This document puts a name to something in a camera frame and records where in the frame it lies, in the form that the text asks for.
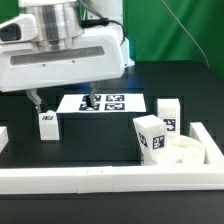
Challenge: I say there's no white round stool seat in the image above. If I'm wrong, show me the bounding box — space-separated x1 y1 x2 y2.
142 134 207 167

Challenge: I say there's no white front fence bar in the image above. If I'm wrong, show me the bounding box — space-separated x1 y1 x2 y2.
0 165 224 195

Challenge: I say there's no grey braided robot cable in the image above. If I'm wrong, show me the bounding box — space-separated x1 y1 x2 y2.
78 0 128 44

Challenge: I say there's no white marker tag sheet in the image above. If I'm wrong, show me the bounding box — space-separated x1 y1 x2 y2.
57 93 146 113

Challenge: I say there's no white left fence bar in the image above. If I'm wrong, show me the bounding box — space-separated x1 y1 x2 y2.
0 126 9 153

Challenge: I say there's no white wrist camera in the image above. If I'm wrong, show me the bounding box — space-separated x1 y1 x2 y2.
0 14 38 44

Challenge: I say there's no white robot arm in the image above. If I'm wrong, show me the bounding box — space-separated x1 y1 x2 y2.
0 0 134 112

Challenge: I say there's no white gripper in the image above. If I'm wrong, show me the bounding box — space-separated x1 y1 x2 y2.
0 26 125 113

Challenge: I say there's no thin white cable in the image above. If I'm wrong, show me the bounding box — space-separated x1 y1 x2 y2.
161 0 213 69

